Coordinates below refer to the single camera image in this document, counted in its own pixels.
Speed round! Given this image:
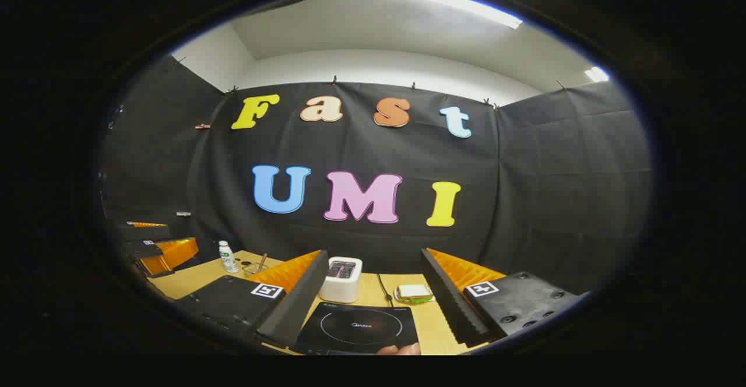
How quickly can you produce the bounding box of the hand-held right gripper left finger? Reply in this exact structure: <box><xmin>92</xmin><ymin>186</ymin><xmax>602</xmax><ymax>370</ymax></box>
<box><xmin>175</xmin><ymin>250</ymin><xmax>330</xmax><ymax>350</ymax></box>

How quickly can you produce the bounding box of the white plastic bottle green label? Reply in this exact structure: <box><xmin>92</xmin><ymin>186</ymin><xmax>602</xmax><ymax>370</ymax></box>
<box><xmin>219</xmin><ymin>240</ymin><xmax>240</xmax><ymax>274</ymax></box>

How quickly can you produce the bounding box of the white toaster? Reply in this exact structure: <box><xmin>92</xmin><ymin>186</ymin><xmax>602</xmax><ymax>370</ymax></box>
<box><xmin>319</xmin><ymin>256</ymin><xmax>363</xmax><ymax>304</ymax></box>

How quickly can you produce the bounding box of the black backdrop cloth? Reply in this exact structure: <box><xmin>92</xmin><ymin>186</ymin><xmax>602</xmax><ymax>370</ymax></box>
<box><xmin>99</xmin><ymin>55</ymin><xmax>652</xmax><ymax>294</ymax></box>

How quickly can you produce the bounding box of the white plate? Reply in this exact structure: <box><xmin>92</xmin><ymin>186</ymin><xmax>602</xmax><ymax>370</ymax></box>
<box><xmin>393</xmin><ymin>287</ymin><xmax>436</xmax><ymax>305</ymax></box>

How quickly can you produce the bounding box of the black power cable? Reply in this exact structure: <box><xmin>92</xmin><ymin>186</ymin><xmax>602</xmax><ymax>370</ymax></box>
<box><xmin>378</xmin><ymin>273</ymin><xmax>395</xmax><ymax>307</ymax></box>

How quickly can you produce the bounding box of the black induction cooktop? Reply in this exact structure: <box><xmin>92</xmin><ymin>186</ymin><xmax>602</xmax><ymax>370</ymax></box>
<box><xmin>291</xmin><ymin>301</ymin><xmax>420</xmax><ymax>356</ymax></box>

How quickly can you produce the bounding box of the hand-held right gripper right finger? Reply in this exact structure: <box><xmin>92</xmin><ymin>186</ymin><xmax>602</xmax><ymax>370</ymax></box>
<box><xmin>420</xmin><ymin>248</ymin><xmax>586</xmax><ymax>348</ymax></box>

